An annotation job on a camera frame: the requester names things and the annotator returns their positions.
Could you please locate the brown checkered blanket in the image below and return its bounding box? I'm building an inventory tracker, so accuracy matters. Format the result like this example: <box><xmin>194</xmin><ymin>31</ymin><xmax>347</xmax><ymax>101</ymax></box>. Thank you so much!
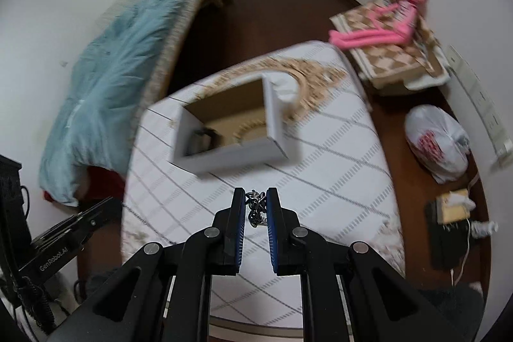
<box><xmin>329</xmin><ymin>0</ymin><xmax>452</xmax><ymax>91</ymax></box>

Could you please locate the light blue blanket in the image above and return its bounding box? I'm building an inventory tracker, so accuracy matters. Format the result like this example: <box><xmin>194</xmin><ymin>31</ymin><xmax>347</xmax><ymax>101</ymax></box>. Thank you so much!
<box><xmin>39</xmin><ymin>0</ymin><xmax>209</xmax><ymax>206</ymax></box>

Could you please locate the red cloth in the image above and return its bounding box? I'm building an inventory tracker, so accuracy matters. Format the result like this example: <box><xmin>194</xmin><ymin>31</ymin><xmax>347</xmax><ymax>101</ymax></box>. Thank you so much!
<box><xmin>43</xmin><ymin>165</ymin><xmax>126</xmax><ymax>203</ymax></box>

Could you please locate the white plastic bag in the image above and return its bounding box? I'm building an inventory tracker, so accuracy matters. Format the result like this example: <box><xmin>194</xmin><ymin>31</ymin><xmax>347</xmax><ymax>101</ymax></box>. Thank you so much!
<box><xmin>404</xmin><ymin>104</ymin><xmax>471</xmax><ymax>185</ymax></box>

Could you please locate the dark metal chain bracelet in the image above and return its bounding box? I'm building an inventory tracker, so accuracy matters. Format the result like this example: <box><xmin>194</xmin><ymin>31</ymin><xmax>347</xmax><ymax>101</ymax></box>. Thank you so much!
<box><xmin>245</xmin><ymin>189</ymin><xmax>268</xmax><ymax>228</ymax></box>

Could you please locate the white patterned tablecloth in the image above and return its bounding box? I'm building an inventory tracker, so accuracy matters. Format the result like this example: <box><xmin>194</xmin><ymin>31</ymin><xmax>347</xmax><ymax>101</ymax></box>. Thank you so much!
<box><xmin>120</xmin><ymin>41</ymin><xmax>405</xmax><ymax>327</ymax></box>

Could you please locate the beige mattress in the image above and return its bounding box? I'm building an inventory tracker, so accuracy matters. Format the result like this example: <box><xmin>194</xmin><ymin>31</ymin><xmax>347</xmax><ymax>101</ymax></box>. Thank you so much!
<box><xmin>96</xmin><ymin>0</ymin><xmax>213</xmax><ymax>108</ymax></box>

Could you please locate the tan tissue box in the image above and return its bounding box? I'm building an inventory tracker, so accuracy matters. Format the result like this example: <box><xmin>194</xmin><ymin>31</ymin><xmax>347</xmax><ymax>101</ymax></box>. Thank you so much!
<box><xmin>435</xmin><ymin>190</ymin><xmax>477</xmax><ymax>225</ymax></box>

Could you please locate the black coiled cable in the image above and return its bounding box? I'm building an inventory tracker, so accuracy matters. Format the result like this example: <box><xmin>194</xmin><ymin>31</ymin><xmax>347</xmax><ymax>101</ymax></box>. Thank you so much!
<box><xmin>11</xmin><ymin>273</ymin><xmax>55</xmax><ymax>331</ymax></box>

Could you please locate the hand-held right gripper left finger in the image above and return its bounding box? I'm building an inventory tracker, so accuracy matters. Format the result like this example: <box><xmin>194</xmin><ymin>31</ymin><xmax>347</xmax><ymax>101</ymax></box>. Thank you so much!
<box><xmin>49</xmin><ymin>188</ymin><xmax>246</xmax><ymax>342</ymax></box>

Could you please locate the black box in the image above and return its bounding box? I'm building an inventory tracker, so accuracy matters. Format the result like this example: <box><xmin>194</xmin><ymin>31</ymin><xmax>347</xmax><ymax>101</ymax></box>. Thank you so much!
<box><xmin>425</xmin><ymin>200</ymin><xmax>474</xmax><ymax>271</ymax></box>

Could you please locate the dark rug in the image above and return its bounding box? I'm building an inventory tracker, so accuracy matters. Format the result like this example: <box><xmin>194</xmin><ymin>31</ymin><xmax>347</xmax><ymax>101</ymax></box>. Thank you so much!
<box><xmin>417</xmin><ymin>283</ymin><xmax>486</xmax><ymax>342</ymax></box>

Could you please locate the white cable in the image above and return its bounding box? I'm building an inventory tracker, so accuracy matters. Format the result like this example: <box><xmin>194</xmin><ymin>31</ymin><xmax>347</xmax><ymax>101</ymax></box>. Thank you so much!
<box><xmin>450</xmin><ymin>171</ymin><xmax>481</xmax><ymax>287</ymax></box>

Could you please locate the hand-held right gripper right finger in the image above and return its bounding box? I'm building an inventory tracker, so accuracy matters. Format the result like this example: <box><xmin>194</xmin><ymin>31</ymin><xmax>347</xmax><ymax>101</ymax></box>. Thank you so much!
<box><xmin>266</xmin><ymin>187</ymin><xmax>455</xmax><ymax>342</ymax></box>

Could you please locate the white cardboard box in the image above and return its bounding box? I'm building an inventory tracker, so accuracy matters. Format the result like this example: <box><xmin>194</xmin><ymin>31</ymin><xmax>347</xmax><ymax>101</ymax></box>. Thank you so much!
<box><xmin>172</xmin><ymin>71</ymin><xmax>290</xmax><ymax>177</ymax></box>

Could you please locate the white wall power strip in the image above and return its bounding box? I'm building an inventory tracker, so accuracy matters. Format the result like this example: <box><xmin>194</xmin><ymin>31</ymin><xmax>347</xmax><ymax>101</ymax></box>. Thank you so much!
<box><xmin>446</xmin><ymin>45</ymin><xmax>513</xmax><ymax>167</ymax></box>

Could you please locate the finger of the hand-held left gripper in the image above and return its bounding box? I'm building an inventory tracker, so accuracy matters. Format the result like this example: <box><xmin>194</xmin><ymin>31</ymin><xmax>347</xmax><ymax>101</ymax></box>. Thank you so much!
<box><xmin>29</xmin><ymin>196</ymin><xmax>123</xmax><ymax>251</ymax></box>

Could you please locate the black cabinet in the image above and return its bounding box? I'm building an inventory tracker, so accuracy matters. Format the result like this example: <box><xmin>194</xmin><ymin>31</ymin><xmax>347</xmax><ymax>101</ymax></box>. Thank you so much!
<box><xmin>0</xmin><ymin>154</ymin><xmax>33</xmax><ymax>306</ymax></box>

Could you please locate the pink plush toy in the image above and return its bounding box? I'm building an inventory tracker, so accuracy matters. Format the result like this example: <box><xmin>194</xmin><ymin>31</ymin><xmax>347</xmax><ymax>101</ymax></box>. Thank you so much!
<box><xmin>329</xmin><ymin>0</ymin><xmax>431</xmax><ymax>49</ymax></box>

